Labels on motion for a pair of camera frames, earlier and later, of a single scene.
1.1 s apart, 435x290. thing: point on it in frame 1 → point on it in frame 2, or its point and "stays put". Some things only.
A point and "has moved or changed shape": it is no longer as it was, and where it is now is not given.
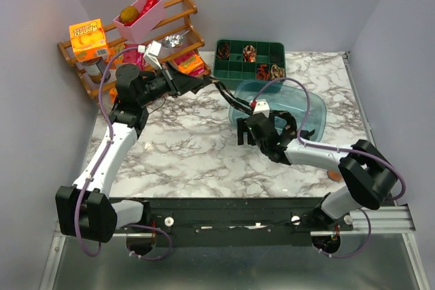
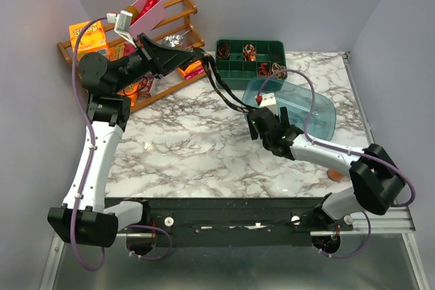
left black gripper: [179, 83] → [158, 59]
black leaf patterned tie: [242, 104] has moved or changed shape
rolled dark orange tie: [223, 51] stays put
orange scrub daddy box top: [88, 40] stays put
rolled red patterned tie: [249, 53] stays put
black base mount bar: [235, 221] stays put
